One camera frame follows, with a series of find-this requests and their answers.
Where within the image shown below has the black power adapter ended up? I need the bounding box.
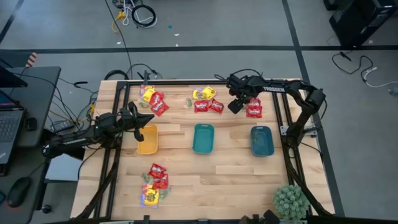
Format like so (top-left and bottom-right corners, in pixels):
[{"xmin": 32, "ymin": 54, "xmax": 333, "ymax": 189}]
[{"xmin": 50, "ymin": 120, "xmax": 75, "ymax": 134}]

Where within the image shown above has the white charger cable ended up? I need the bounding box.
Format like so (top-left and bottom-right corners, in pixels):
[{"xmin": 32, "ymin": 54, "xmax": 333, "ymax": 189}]
[{"xmin": 362, "ymin": 66, "xmax": 398, "ymax": 89}]

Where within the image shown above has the blue plastic bin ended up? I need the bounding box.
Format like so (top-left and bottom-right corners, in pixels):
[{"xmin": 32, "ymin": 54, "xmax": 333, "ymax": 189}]
[{"xmin": 250, "ymin": 125, "xmax": 275, "ymax": 157}]

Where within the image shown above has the grey open laptop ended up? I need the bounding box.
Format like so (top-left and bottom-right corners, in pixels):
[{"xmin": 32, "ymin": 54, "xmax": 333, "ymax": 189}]
[{"xmin": 0, "ymin": 89, "xmax": 25, "ymax": 166}]

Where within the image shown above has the yellow extension cable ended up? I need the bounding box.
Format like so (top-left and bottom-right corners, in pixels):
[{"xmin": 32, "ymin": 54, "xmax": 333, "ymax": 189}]
[{"xmin": 111, "ymin": 11, "xmax": 127, "ymax": 34}]

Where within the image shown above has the white coiled cable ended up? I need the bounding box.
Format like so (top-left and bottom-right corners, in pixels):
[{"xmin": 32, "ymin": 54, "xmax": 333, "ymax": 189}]
[{"xmin": 122, "ymin": 0, "xmax": 158, "ymax": 29}]

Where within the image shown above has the yellow plastic bin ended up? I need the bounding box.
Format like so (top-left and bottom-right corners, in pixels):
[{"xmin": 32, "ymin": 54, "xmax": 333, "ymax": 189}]
[{"xmin": 136, "ymin": 123, "xmax": 159, "ymax": 156}]

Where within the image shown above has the thick black cable loop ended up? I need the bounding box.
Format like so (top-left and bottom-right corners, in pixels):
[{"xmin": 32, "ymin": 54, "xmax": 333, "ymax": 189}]
[{"xmin": 103, "ymin": 69, "xmax": 130, "ymax": 81}]

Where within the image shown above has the green artificial potted plant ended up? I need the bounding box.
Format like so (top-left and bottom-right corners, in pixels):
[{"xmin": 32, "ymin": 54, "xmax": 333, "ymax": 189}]
[{"xmin": 272, "ymin": 184, "xmax": 311, "ymax": 222}]

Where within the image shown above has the black equipment cabinet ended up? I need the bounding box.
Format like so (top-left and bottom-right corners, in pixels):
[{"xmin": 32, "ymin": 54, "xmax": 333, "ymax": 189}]
[{"xmin": 323, "ymin": 0, "xmax": 398, "ymax": 49}]

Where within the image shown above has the small black desk device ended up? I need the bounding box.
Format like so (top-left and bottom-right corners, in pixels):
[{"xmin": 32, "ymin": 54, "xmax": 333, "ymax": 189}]
[{"xmin": 24, "ymin": 117, "xmax": 38, "ymax": 131}]

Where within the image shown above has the long black floor cable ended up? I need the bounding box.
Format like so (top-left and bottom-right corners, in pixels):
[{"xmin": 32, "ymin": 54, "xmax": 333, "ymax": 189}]
[{"xmin": 104, "ymin": 0, "xmax": 134, "ymax": 80}]

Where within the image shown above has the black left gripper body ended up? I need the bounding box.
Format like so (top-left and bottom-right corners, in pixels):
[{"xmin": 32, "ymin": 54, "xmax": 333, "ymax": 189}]
[{"xmin": 119, "ymin": 101, "xmax": 147, "ymax": 143}]

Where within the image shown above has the orange black striped marker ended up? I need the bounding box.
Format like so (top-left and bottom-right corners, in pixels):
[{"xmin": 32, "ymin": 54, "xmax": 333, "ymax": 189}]
[{"xmin": 25, "ymin": 52, "xmax": 39, "ymax": 68}]

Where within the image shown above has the black angled display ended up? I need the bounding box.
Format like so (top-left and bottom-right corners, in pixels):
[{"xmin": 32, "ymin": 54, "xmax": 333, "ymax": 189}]
[{"xmin": 0, "ymin": 65, "xmax": 29, "ymax": 89}]

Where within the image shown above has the black computer mouse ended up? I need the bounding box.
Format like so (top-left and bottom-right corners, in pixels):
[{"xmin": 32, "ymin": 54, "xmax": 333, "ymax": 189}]
[{"xmin": 6, "ymin": 175, "xmax": 32, "ymax": 208}]

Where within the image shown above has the black coiled cable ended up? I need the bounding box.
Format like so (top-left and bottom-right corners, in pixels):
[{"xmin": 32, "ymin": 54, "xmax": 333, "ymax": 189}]
[{"xmin": 131, "ymin": 4, "xmax": 157, "ymax": 29}]

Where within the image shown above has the black office desk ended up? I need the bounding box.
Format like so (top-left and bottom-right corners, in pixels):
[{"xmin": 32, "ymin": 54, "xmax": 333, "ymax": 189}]
[{"xmin": 0, "ymin": 65, "xmax": 62, "ymax": 224}]

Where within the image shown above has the black floor cable with plug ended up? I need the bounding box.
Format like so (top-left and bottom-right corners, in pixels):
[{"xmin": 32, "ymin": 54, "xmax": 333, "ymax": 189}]
[{"xmin": 331, "ymin": 50, "xmax": 374, "ymax": 83}]

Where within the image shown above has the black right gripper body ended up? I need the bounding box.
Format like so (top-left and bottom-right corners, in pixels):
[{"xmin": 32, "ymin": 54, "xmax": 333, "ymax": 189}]
[{"xmin": 226, "ymin": 73, "xmax": 252, "ymax": 115}]

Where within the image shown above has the teal plastic bin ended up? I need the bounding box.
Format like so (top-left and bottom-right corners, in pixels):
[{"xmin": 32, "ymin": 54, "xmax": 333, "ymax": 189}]
[{"xmin": 192, "ymin": 123, "xmax": 216, "ymax": 155}]

